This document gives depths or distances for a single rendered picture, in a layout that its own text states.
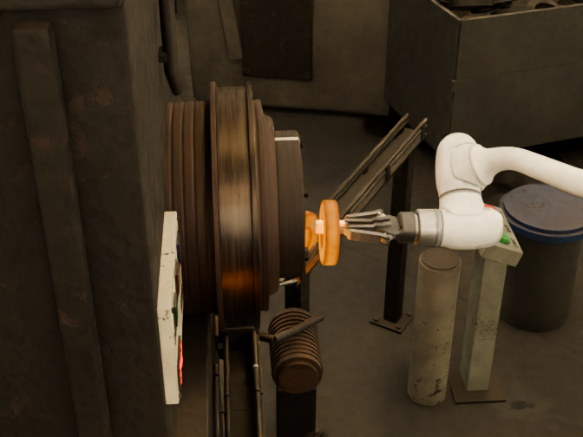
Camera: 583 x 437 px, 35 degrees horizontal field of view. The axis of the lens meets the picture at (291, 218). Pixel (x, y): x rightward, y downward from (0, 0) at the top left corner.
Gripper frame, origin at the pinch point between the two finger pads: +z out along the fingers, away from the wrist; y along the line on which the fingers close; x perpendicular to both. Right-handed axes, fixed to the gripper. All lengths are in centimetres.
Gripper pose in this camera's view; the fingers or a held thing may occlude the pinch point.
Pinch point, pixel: (330, 226)
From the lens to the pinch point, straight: 221.1
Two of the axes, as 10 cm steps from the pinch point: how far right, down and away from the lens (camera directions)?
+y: -0.7, -5.3, 8.4
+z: -10.0, -0.1, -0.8
